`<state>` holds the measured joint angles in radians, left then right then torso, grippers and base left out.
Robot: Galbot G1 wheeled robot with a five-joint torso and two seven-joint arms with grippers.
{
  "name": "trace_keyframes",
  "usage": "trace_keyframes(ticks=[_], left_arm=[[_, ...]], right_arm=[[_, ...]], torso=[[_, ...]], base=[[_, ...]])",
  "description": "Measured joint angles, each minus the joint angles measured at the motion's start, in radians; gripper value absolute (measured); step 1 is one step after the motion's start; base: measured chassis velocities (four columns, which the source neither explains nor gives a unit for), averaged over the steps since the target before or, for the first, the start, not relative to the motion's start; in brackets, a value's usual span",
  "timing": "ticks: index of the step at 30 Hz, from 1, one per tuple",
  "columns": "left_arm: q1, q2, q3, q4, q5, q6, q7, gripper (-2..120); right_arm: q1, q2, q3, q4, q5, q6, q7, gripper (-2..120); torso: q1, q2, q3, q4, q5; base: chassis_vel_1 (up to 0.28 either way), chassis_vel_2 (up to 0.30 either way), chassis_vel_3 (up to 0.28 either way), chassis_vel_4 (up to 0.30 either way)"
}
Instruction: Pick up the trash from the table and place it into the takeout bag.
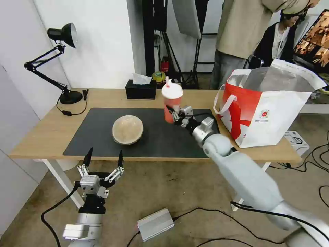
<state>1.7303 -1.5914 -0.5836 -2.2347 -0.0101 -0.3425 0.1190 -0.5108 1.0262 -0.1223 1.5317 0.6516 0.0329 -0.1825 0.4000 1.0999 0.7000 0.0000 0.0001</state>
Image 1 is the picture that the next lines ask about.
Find black desk mat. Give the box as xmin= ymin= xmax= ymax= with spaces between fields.
xmin=62 ymin=107 xmax=221 ymax=158

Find black floor cable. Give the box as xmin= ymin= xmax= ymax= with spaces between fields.
xmin=267 ymin=143 xmax=329 ymax=176
xmin=171 ymin=207 xmax=286 ymax=244

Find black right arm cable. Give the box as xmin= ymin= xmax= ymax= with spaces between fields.
xmin=230 ymin=200 xmax=329 ymax=233

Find beige paper bowl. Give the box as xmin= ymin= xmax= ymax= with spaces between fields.
xmin=112 ymin=115 xmax=144 ymax=146

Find white bin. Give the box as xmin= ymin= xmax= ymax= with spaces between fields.
xmin=57 ymin=159 xmax=78 ymax=171

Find green and yellow tape roll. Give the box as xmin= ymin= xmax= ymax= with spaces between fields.
xmin=152 ymin=72 xmax=167 ymax=83

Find black light stand tripod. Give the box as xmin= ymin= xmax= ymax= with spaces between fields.
xmin=154 ymin=28 xmax=204 ymax=90

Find white softbox light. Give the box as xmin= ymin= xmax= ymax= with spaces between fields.
xmin=171 ymin=0 xmax=202 ymax=40

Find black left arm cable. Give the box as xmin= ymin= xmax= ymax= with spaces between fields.
xmin=41 ymin=181 xmax=86 ymax=247

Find white cardboard box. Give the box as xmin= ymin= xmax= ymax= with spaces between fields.
xmin=283 ymin=130 xmax=310 ymax=156

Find black desk lamp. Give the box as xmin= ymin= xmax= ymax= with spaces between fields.
xmin=24 ymin=22 xmax=84 ymax=105

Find black metal frame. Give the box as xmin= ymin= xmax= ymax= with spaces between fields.
xmin=142 ymin=0 xmax=168 ymax=75

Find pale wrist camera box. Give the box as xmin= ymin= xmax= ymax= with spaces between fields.
xmin=178 ymin=105 xmax=194 ymax=117
xmin=79 ymin=175 xmax=109 ymax=199

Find silver power supply box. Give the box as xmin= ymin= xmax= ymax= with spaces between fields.
xmin=136 ymin=208 xmax=175 ymax=242

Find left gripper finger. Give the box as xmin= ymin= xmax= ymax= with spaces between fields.
xmin=76 ymin=147 xmax=94 ymax=178
xmin=103 ymin=150 xmax=126 ymax=183

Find computer monitor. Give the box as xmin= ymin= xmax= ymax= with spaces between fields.
xmin=292 ymin=9 xmax=329 ymax=70

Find wooden table with white legs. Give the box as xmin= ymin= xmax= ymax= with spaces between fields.
xmin=8 ymin=88 xmax=303 ymax=212

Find white tissue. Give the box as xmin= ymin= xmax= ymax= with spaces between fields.
xmin=132 ymin=72 xmax=153 ymax=86

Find black lamp cable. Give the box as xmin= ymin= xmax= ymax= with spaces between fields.
xmin=56 ymin=88 xmax=89 ymax=117

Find red cup with white lid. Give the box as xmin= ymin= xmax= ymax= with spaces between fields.
xmin=161 ymin=82 xmax=184 ymax=124

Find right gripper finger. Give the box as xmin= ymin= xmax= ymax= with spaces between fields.
xmin=166 ymin=105 xmax=181 ymax=121
xmin=173 ymin=118 xmax=190 ymax=128

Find black tissue box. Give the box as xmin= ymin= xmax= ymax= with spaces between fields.
xmin=125 ymin=79 xmax=157 ymax=100

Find seated person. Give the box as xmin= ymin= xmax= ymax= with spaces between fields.
xmin=253 ymin=7 xmax=307 ymax=69

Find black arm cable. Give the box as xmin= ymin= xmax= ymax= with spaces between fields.
xmin=230 ymin=200 xmax=329 ymax=233
xmin=41 ymin=181 xmax=86 ymax=247

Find standing person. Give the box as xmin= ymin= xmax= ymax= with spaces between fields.
xmin=210 ymin=0 xmax=286 ymax=90

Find white and red takeout bag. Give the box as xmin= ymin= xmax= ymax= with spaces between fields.
xmin=213 ymin=58 xmax=328 ymax=149

